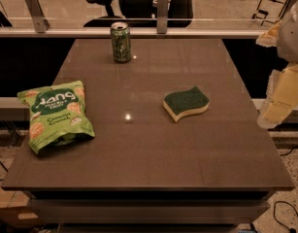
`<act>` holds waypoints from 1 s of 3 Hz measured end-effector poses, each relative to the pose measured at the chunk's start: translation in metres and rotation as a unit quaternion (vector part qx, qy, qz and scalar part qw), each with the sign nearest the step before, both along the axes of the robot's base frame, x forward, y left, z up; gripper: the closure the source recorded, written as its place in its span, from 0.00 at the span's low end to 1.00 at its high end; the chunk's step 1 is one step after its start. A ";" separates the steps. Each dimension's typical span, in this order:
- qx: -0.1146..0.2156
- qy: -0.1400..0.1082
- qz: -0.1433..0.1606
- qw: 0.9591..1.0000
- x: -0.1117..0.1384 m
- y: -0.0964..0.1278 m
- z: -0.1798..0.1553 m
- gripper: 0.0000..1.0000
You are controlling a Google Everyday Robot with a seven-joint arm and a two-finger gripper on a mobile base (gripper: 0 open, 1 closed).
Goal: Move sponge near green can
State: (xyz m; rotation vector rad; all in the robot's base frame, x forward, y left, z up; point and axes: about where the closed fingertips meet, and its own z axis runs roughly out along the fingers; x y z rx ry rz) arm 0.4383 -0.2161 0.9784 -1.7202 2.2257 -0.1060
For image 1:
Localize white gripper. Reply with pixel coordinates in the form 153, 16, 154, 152
256, 0, 298, 129

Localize green and yellow sponge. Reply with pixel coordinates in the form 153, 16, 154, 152
163, 86, 210, 122

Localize green soda can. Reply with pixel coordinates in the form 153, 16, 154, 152
111, 21, 131, 63

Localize black office chair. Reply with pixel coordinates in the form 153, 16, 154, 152
84, 0, 193, 27

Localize green snack bag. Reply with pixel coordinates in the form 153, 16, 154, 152
17, 81, 95, 154

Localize cardboard box under table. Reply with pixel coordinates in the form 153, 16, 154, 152
0, 188, 43, 229

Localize wooden stool frame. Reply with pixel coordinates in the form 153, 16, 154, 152
251, 0, 288, 24

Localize middle metal bracket post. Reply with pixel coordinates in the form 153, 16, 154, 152
156, 0, 168, 34

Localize black floor cable right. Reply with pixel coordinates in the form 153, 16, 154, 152
272, 200, 298, 233

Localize left metal bracket post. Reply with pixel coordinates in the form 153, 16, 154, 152
24, 0, 50, 33

